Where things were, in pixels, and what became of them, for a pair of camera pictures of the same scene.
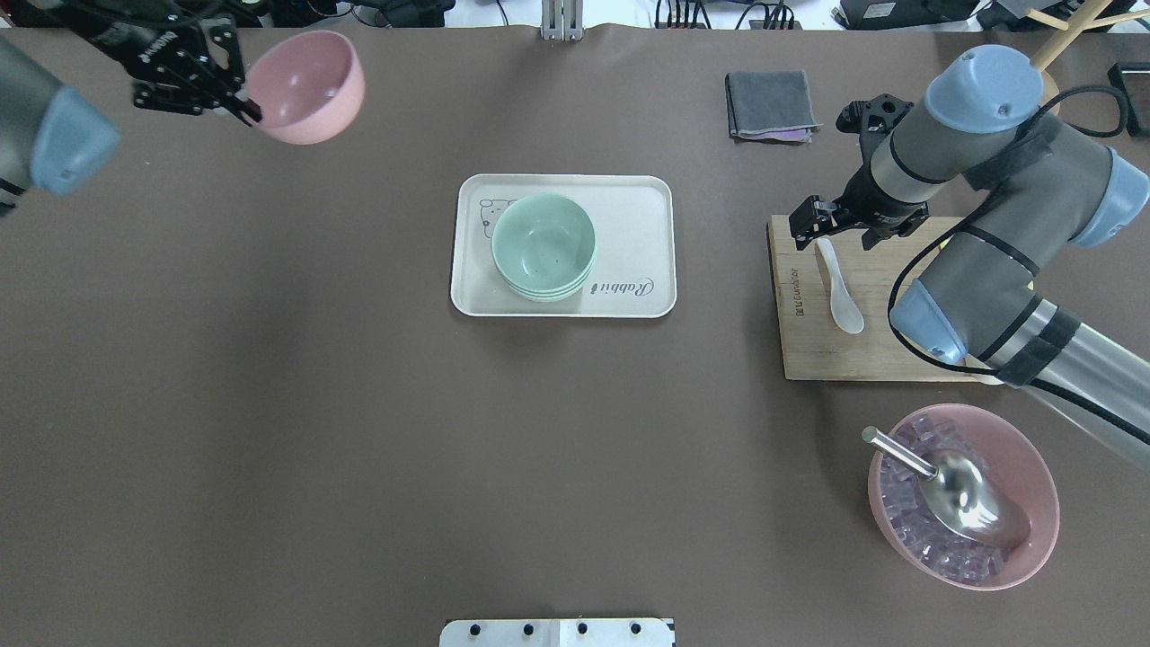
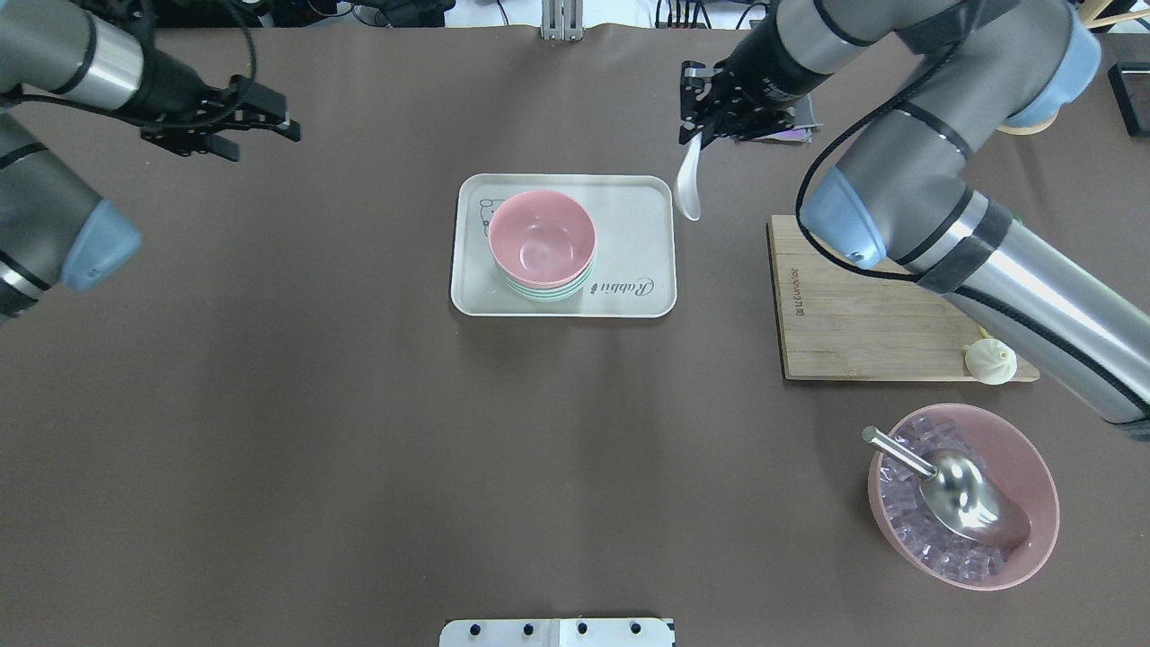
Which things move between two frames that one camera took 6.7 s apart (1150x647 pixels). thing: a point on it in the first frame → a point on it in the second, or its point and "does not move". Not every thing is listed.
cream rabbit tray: [633, 219] does not move
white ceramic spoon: [845, 309] → [687, 189]
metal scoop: [966, 491] does not move
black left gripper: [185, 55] → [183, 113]
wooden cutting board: [833, 305] does not move
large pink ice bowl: [937, 552] does not move
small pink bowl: [307, 85] → [542, 239]
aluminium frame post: [561, 21] does not move
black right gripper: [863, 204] → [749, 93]
